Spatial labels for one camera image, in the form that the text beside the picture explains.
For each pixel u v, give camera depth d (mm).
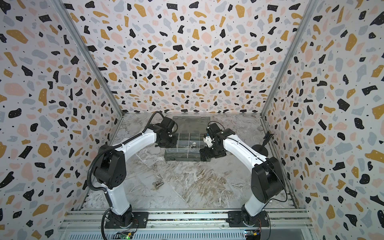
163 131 689
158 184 853
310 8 718
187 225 731
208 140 812
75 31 767
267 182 450
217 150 716
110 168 486
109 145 518
